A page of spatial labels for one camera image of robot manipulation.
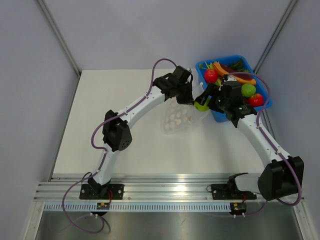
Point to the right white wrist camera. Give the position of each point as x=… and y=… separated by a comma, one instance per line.
x=228, y=78

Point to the green leafy herbs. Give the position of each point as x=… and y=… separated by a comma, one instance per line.
x=237, y=64

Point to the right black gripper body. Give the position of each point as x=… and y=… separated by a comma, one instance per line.
x=219, y=104

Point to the aluminium frame post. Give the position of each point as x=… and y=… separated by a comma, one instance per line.
x=277, y=31
x=59, y=37

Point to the clear dotted zip bag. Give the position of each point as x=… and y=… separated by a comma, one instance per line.
x=179, y=117

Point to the left aluminium frame post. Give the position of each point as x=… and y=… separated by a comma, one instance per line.
x=59, y=37

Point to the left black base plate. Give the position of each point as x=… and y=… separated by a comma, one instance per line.
x=108, y=192

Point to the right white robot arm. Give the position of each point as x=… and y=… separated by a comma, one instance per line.
x=283, y=174

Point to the right aluminium frame post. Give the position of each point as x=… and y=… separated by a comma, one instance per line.
x=277, y=31

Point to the red apple rear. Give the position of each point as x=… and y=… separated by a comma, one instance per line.
x=211, y=76

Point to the left small circuit board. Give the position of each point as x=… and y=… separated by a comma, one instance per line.
x=103, y=206

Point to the red apple front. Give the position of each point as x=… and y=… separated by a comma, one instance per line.
x=256, y=100

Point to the small circuit board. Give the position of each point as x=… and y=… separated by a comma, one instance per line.
x=103, y=206
x=238, y=208

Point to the blue plastic bin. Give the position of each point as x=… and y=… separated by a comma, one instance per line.
x=228, y=60

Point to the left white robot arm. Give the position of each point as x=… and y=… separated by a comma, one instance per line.
x=116, y=128

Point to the right small circuit board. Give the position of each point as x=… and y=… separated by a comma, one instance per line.
x=238, y=208

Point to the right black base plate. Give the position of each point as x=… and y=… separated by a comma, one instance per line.
x=221, y=192

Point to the green lettuce leaf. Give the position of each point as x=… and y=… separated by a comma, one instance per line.
x=206, y=66

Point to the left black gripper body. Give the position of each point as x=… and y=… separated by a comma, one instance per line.
x=184, y=95

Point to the white slotted cable duct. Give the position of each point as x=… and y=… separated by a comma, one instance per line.
x=175, y=207

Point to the orange papaya slice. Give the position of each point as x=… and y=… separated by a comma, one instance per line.
x=218, y=68

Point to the bumpy green lime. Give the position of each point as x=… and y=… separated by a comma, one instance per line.
x=248, y=90

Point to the aluminium mounting rail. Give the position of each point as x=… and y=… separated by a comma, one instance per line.
x=141, y=188

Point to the red apple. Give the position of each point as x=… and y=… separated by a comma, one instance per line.
x=256, y=100
x=211, y=76

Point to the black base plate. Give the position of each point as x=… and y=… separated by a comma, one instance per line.
x=108, y=192
x=221, y=192

